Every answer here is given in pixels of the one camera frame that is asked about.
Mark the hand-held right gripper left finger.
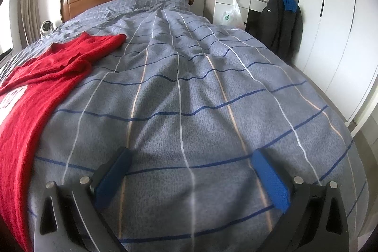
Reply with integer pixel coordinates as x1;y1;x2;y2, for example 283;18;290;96
33;146;132;252

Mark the beige curtain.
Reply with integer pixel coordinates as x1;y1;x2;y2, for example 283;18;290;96
19;0;42;46

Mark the white dresser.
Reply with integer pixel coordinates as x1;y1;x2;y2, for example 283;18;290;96
204;0;268;31

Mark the white plastic bag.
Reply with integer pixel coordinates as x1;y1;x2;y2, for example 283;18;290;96
221;0;245;30

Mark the small white fan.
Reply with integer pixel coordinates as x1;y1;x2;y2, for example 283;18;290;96
40;20;54;38

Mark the grey-blue checked pillow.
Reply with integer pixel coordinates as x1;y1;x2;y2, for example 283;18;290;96
78;0;191;19

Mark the black jacket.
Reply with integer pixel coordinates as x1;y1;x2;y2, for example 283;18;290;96
260;0;304;59

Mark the blue garment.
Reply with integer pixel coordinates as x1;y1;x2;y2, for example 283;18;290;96
272;0;299;13

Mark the white window bench cabinet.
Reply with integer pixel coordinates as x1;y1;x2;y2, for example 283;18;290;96
0;47;14;65

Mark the red sweater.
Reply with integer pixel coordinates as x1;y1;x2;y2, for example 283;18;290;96
0;31;127;252

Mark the bed with striped grey sheet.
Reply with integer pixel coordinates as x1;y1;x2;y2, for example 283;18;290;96
0;0;369;252

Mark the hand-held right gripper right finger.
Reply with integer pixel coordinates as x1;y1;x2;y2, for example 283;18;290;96
252;148;351;252

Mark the white wardrobe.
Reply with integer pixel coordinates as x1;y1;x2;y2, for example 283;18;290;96
279;0;378;123

